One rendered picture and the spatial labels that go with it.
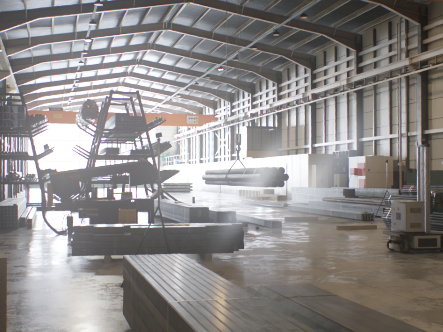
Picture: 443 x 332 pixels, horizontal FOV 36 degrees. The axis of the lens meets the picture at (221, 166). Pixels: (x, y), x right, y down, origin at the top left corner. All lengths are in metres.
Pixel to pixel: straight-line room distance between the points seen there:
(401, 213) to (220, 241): 3.16
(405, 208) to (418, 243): 0.59
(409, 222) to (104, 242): 4.89
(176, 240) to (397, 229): 3.82
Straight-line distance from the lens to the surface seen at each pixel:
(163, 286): 4.12
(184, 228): 9.98
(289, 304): 4.99
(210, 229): 10.31
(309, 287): 6.13
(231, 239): 10.11
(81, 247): 9.96
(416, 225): 11.41
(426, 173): 11.62
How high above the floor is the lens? 1.23
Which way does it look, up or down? 1 degrees up
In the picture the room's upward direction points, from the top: straight up
